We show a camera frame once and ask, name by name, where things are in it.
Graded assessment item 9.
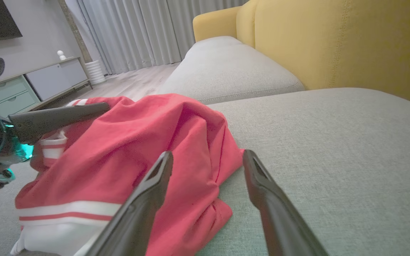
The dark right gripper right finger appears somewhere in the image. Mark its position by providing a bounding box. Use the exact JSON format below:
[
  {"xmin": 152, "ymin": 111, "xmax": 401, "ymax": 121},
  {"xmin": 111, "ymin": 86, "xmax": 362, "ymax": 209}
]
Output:
[{"xmin": 243, "ymin": 149, "xmax": 329, "ymax": 256}]

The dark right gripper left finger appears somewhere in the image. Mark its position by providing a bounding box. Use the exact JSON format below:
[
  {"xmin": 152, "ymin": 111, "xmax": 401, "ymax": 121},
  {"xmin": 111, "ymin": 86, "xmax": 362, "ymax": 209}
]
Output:
[{"xmin": 84, "ymin": 151, "xmax": 174, "ymax": 256}]

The red jersey with white trim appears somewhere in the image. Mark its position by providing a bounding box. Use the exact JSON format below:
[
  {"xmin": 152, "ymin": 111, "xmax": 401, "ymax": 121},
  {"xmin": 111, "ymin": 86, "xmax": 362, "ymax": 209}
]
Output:
[{"xmin": 10, "ymin": 94, "xmax": 245, "ymax": 256}]

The grey media cabinet with drawers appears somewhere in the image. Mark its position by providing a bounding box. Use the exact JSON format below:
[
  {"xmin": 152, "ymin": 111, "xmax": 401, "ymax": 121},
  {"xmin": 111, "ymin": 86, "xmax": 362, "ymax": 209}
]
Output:
[{"xmin": 0, "ymin": 57, "xmax": 94, "ymax": 118}]

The white ribbed cylinder bin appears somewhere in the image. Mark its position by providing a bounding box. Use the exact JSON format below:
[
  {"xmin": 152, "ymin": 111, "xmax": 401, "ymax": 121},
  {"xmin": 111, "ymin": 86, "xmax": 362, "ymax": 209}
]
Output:
[{"xmin": 85, "ymin": 60, "xmax": 107, "ymax": 85}]

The brown wooden pillar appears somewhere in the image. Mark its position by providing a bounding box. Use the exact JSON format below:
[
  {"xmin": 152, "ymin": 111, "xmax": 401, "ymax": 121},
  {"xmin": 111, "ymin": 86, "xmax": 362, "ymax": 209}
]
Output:
[{"xmin": 58, "ymin": 0, "xmax": 94, "ymax": 64}]

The light grey pleated curtain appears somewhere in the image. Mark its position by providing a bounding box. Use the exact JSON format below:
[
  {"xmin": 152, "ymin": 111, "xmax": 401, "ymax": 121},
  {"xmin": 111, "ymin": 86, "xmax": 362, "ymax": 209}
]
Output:
[{"xmin": 64, "ymin": 0, "xmax": 250, "ymax": 75}]

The small grey sofa seat cushion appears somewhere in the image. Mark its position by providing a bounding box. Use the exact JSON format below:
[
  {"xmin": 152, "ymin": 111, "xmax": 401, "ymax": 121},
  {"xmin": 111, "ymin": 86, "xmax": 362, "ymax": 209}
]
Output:
[{"xmin": 155, "ymin": 36, "xmax": 305, "ymax": 105}]

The yellow sofa backrest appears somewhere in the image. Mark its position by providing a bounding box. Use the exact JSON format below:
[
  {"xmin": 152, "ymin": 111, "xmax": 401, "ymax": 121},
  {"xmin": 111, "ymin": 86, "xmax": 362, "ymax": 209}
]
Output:
[{"xmin": 193, "ymin": 0, "xmax": 410, "ymax": 102}]

